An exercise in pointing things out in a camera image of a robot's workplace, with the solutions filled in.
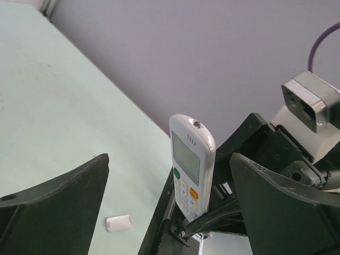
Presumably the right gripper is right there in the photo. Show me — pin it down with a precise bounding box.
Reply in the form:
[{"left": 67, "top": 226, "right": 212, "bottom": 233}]
[{"left": 212, "top": 113, "right": 326, "bottom": 189}]

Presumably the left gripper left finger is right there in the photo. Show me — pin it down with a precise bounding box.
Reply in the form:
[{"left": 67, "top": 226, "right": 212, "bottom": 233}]
[{"left": 1, "top": 154, "right": 109, "bottom": 254}]

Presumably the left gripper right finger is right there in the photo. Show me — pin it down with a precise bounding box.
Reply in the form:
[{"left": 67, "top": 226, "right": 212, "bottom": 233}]
[{"left": 230, "top": 153, "right": 339, "bottom": 254}]

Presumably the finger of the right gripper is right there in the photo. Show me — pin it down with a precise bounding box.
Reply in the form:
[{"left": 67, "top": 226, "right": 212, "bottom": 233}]
[{"left": 138, "top": 172, "right": 239, "bottom": 254}]

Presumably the white battery cover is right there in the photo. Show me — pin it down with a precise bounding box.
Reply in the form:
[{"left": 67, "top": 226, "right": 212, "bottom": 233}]
[{"left": 105, "top": 215, "right": 132, "bottom": 232}]

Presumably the white remote control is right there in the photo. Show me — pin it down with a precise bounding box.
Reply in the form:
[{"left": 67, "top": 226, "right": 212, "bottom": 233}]
[{"left": 169, "top": 114, "right": 216, "bottom": 222}]

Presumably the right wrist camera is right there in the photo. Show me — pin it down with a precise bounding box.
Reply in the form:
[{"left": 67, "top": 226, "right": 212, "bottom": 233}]
[{"left": 281, "top": 71, "right": 339, "bottom": 133}]

